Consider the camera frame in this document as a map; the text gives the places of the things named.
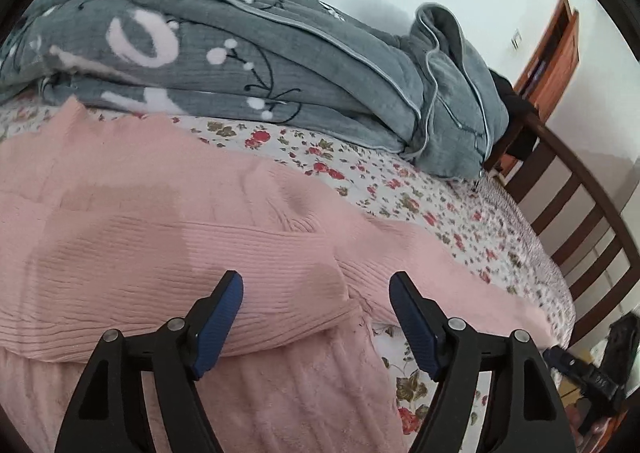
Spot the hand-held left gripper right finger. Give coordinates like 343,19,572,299
389,271,578,453

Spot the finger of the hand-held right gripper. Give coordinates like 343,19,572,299
542,345,581,376

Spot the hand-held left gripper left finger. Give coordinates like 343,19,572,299
54,270,245,453

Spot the pink knitted sweater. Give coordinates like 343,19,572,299
0,98,551,453

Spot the black bag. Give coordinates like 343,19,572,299
602,315,640,394

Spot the floral bed sheet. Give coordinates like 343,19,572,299
0,93,576,453

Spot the dark cloth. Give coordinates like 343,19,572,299
487,68,541,158

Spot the grey patterned quilt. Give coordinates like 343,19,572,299
0,0,511,181

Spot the brown wooden door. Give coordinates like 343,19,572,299
512,0,581,124

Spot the dark wooden bed frame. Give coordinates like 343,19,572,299
482,110,640,349

